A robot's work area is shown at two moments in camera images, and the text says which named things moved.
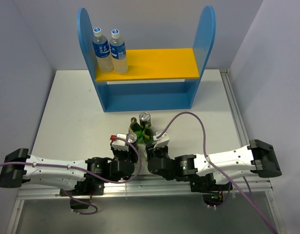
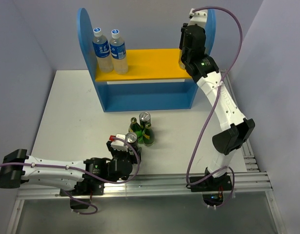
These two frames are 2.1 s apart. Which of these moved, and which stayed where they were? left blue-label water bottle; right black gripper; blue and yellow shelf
Moved: right black gripper
Stayed: left blue-label water bottle; blue and yellow shelf
